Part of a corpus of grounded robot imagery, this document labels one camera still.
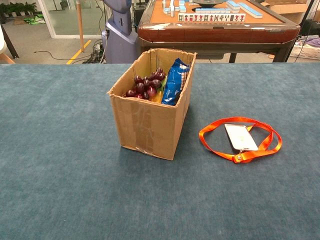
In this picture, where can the green snack bag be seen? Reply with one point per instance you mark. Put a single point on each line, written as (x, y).
(163, 82)

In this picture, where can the white plastic basket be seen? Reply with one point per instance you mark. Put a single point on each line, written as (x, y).
(305, 53)

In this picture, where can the white framed glass partition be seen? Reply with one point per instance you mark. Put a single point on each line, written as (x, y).
(53, 25)

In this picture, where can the printed mahjong tile row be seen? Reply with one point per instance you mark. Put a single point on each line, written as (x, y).
(212, 17)

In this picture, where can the white card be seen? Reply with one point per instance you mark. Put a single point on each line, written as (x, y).
(240, 137)

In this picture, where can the blue felt table cover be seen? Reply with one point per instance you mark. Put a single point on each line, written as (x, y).
(62, 150)

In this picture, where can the dark red grape bunch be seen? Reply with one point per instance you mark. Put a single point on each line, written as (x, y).
(140, 87)

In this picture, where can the blue-backed mahjong tile cluster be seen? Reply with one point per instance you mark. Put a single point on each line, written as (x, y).
(172, 8)

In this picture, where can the green cloth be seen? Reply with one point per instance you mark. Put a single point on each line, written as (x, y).
(36, 19)

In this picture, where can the black mahjong dice dome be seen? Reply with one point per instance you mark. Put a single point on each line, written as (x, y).
(206, 2)

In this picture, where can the lavender blue robot base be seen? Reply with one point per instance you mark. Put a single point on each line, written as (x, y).
(120, 42)

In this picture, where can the white chair with wooden legs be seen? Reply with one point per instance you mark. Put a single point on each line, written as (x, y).
(2, 45)

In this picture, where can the purple cloth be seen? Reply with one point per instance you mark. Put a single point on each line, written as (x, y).
(313, 42)

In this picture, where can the green potted plants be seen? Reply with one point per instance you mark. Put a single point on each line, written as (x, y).
(17, 7)

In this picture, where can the blue-backed mahjong tile row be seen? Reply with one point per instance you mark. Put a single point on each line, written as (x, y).
(233, 5)
(212, 10)
(251, 10)

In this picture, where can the wooden easel leg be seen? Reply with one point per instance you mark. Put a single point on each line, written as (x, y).
(80, 30)

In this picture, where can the blue snack bag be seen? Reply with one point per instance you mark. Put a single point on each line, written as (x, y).
(173, 85)

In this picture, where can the orange fruit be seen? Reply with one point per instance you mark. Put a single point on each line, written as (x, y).
(157, 98)

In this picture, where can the brown cardboard box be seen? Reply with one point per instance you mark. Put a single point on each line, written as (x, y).
(145, 125)

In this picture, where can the brown mahjong table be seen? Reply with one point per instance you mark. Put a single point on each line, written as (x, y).
(212, 32)

